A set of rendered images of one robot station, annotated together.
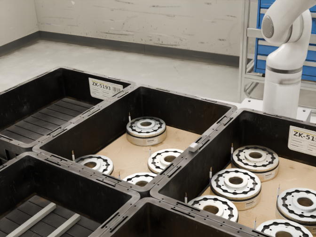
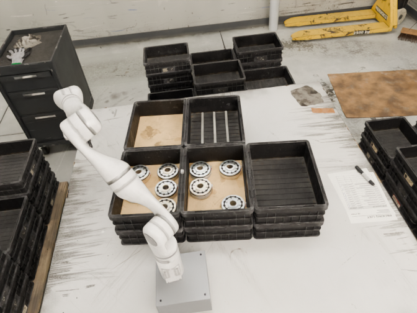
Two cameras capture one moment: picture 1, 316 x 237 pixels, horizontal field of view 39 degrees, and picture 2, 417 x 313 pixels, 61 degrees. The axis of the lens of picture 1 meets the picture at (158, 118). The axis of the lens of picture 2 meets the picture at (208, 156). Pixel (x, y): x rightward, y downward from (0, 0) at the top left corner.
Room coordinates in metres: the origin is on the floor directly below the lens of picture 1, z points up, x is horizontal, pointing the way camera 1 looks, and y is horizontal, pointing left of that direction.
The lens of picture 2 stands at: (1.76, -0.53, 2.09)
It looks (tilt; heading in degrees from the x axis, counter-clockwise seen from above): 45 degrees down; 148
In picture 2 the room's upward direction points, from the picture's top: 6 degrees counter-clockwise
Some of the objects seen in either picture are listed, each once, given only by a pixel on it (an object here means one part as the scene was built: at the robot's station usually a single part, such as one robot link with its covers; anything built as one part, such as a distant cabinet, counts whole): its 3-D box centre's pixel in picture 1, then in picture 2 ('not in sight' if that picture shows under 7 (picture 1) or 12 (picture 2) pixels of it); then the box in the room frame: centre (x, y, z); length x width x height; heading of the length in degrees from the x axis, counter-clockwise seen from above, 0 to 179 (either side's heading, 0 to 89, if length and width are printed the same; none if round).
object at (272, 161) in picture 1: (255, 157); (164, 207); (0.84, -0.21, 0.86); 0.10 x 0.10 x 0.01
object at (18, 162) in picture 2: not in sight; (20, 184); (-0.30, -0.76, 0.37); 0.40 x 0.30 x 0.45; 151
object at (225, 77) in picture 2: not in sight; (219, 94); (-0.26, 0.87, 0.37); 0.40 x 0.30 x 0.45; 61
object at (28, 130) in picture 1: (51, 120); (282, 181); (1.05, 0.28, 0.87); 0.40 x 0.30 x 0.11; 145
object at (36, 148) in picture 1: (141, 130); (215, 177); (0.88, 0.04, 0.92); 0.40 x 0.30 x 0.02; 145
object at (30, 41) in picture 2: not in sight; (28, 40); (-1.24, -0.24, 0.88); 0.29 x 0.22 x 0.03; 151
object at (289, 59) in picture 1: (287, 39); (161, 236); (1.08, -0.34, 1.05); 0.09 x 0.09 x 0.17; 17
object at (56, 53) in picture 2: not in sight; (52, 94); (-1.11, -0.26, 0.45); 0.60 x 0.45 x 0.90; 151
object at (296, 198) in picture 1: (304, 202); not in sight; (0.67, -0.27, 0.86); 0.05 x 0.05 x 0.01
